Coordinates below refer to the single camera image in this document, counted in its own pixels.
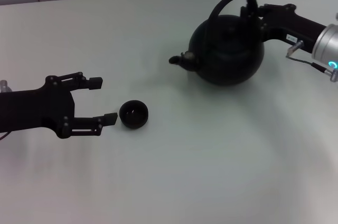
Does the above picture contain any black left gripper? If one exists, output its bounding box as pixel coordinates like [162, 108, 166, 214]
[0, 71, 118, 139]

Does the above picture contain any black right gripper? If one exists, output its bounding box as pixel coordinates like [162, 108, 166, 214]
[240, 3, 327, 53]

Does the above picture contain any small black teacup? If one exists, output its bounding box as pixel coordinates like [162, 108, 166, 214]
[119, 99, 149, 130]

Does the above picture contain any black round teapot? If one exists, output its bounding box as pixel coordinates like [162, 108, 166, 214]
[168, 0, 266, 87]

